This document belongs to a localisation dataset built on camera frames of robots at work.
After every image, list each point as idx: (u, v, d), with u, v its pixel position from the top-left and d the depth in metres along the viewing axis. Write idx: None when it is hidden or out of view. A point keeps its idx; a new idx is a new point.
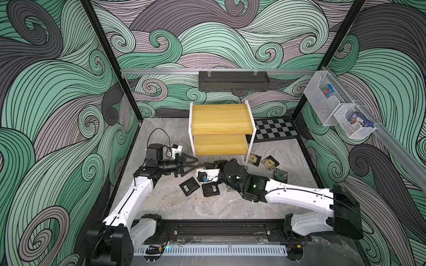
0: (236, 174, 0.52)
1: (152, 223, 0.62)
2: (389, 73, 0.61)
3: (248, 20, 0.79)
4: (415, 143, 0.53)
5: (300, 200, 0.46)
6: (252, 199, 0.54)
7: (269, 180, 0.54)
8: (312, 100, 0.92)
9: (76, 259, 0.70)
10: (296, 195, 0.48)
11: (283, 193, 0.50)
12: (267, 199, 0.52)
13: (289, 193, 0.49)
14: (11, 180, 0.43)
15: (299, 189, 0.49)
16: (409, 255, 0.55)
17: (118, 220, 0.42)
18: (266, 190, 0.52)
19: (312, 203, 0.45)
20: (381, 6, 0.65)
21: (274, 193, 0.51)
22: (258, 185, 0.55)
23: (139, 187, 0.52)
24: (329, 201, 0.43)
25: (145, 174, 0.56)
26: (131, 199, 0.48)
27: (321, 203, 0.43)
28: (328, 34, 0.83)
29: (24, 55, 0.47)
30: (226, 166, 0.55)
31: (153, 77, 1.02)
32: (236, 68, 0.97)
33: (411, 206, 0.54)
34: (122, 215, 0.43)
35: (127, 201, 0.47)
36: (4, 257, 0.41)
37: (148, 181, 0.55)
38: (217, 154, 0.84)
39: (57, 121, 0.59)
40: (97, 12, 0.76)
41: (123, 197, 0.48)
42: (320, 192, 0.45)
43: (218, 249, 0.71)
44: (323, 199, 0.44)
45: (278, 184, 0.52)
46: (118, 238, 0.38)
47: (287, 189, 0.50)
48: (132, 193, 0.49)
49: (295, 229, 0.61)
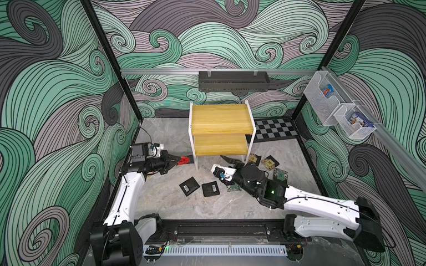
0: (256, 180, 0.50)
1: (152, 221, 0.62)
2: (389, 73, 0.61)
3: (248, 20, 0.79)
4: (415, 143, 0.53)
5: (323, 209, 0.45)
6: (269, 205, 0.52)
7: (288, 187, 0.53)
8: (312, 100, 0.92)
9: (76, 259, 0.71)
10: (319, 205, 0.46)
11: (304, 202, 0.48)
12: (286, 205, 0.50)
13: (311, 202, 0.47)
14: (11, 180, 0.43)
15: (323, 199, 0.47)
16: (409, 255, 0.55)
17: (119, 218, 0.41)
18: (286, 197, 0.51)
19: (336, 214, 0.44)
20: (381, 5, 0.65)
21: (294, 200, 0.49)
22: (277, 191, 0.53)
23: (131, 183, 0.50)
24: (355, 214, 0.42)
25: (133, 170, 0.54)
26: (127, 195, 0.47)
27: (346, 215, 0.43)
28: (328, 34, 0.83)
29: (25, 55, 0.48)
30: (246, 170, 0.53)
31: (153, 77, 1.02)
32: (236, 68, 0.97)
33: (411, 207, 0.54)
34: (122, 212, 0.42)
35: (122, 198, 0.46)
36: (4, 257, 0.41)
37: (139, 175, 0.53)
38: (217, 154, 0.84)
39: (57, 121, 0.59)
40: (97, 12, 0.76)
41: (117, 194, 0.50)
42: (345, 204, 0.45)
43: (218, 249, 0.71)
44: (348, 211, 0.43)
45: (298, 192, 0.51)
46: (125, 234, 0.38)
47: (308, 198, 0.49)
48: (126, 190, 0.48)
49: (299, 230, 0.61)
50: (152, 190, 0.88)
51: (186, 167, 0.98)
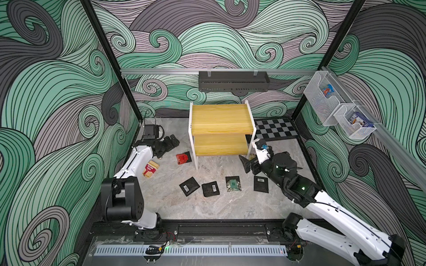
0: (285, 166, 0.49)
1: (153, 215, 0.64)
2: (389, 73, 0.61)
3: (248, 20, 0.79)
4: (415, 143, 0.53)
5: (351, 227, 0.43)
6: (293, 198, 0.50)
7: (321, 190, 0.49)
8: (312, 99, 0.92)
9: (76, 259, 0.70)
10: (349, 221, 0.44)
11: (333, 213, 0.45)
12: (312, 206, 0.48)
13: (340, 216, 0.45)
14: (11, 180, 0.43)
15: (355, 218, 0.44)
16: (409, 255, 0.55)
17: (127, 173, 0.47)
18: (316, 198, 0.48)
19: (363, 239, 0.41)
20: (381, 5, 0.65)
21: (324, 208, 0.46)
22: (308, 189, 0.50)
23: (141, 151, 0.57)
24: (384, 247, 0.40)
25: (144, 144, 0.60)
26: (135, 160, 0.52)
27: (375, 244, 0.40)
28: (328, 34, 0.83)
29: (24, 55, 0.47)
30: (277, 155, 0.53)
31: (153, 77, 1.02)
32: (236, 68, 0.97)
33: (411, 206, 0.54)
34: (130, 170, 0.48)
35: (132, 162, 0.51)
36: (4, 257, 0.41)
37: (148, 148, 0.59)
38: (217, 153, 0.84)
39: (57, 121, 0.59)
40: (97, 12, 0.76)
41: (128, 158, 0.53)
42: (377, 233, 0.42)
43: (218, 249, 0.71)
44: (379, 241, 0.40)
45: (331, 201, 0.47)
46: (131, 185, 0.43)
47: (340, 210, 0.45)
48: (135, 156, 0.54)
49: (300, 230, 0.61)
50: (152, 190, 0.88)
51: (186, 167, 0.98)
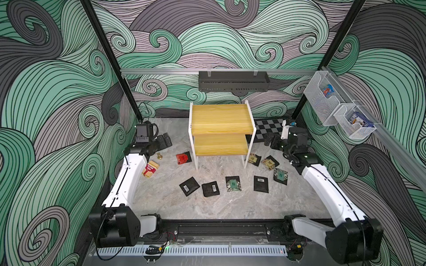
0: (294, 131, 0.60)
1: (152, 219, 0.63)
2: (389, 73, 0.61)
3: (248, 20, 0.79)
4: (415, 143, 0.53)
5: (329, 194, 0.46)
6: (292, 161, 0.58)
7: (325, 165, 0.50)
8: (312, 100, 0.92)
9: (76, 259, 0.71)
10: (331, 189, 0.46)
11: (320, 179, 0.49)
12: (304, 170, 0.54)
13: (325, 183, 0.48)
14: (11, 181, 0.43)
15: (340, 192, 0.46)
16: (409, 255, 0.55)
17: (117, 200, 0.41)
18: (314, 165, 0.53)
19: (335, 206, 0.43)
20: (381, 6, 0.65)
21: (315, 172, 0.51)
22: (309, 158, 0.56)
23: (132, 165, 0.50)
24: (351, 216, 0.40)
25: (136, 152, 0.53)
26: (127, 178, 0.46)
27: (344, 212, 0.41)
28: (328, 34, 0.83)
29: (24, 55, 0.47)
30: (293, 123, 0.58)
31: (153, 77, 1.02)
32: (236, 68, 0.97)
33: (411, 207, 0.54)
34: (120, 195, 0.42)
35: (122, 182, 0.45)
36: (4, 257, 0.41)
37: (140, 159, 0.52)
38: (217, 153, 0.84)
39: (57, 121, 0.59)
40: (97, 12, 0.76)
41: (118, 175, 0.47)
42: (353, 206, 0.42)
43: (217, 249, 0.71)
44: (350, 212, 0.41)
45: (324, 170, 0.52)
46: (122, 216, 0.38)
47: (328, 180, 0.49)
48: (126, 172, 0.48)
49: (295, 220, 0.63)
50: (152, 190, 0.88)
51: (186, 167, 0.98)
